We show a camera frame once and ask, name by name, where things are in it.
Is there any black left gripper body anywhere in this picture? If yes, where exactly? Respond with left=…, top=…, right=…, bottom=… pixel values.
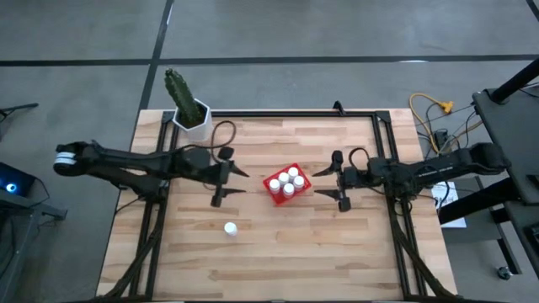
left=200, top=146, right=236, bottom=209

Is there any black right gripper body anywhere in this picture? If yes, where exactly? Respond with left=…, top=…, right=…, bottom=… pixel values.
left=331, top=150, right=368, bottom=213

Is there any red plastic basket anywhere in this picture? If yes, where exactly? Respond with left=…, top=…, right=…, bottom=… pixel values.
left=262, top=162, right=313, bottom=206

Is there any white hexagonal plant pot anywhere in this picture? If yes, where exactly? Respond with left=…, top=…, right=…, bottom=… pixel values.
left=172, top=98, right=214, bottom=142

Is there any green cactus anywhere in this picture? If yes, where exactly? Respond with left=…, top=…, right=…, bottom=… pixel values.
left=163, top=68, right=207, bottom=127

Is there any white paper sheet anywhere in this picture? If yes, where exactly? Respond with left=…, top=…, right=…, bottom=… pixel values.
left=431, top=180, right=467, bottom=229

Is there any black side table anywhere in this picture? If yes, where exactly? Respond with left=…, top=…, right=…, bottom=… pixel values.
left=437, top=58, right=539, bottom=281

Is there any black equipment stand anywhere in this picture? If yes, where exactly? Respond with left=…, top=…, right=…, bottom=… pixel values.
left=0, top=193, right=68, bottom=303

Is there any black computer with blue light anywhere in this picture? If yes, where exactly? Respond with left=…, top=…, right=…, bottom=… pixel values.
left=0, top=162, right=38, bottom=199

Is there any black tripod leg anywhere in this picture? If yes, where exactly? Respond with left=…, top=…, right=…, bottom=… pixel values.
left=0, top=103, right=40, bottom=140

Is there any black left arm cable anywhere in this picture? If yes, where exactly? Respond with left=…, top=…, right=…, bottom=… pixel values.
left=210, top=120, right=237, bottom=163

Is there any yellow extension cord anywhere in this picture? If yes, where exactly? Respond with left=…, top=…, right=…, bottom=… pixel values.
left=408, top=93, right=456, bottom=146

